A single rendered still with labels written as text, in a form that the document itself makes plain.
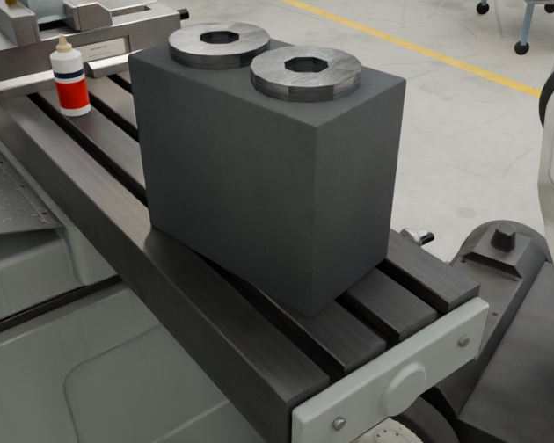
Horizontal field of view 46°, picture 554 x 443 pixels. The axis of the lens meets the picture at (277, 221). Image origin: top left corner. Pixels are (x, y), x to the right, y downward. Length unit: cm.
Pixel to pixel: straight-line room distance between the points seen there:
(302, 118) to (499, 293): 82
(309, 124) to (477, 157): 246
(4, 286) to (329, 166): 53
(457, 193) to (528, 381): 159
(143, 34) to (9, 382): 56
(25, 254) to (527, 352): 79
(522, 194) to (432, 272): 208
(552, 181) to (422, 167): 189
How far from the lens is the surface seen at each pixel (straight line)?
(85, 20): 107
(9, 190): 95
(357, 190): 55
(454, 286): 63
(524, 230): 141
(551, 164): 91
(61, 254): 91
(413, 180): 269
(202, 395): 123
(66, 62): 93
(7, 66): 105
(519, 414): 108
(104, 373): 107
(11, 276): 90
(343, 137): 50
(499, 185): 275
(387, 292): 62
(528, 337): 121
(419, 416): 101
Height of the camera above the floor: 136
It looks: 35 degrees down
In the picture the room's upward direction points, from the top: straight up
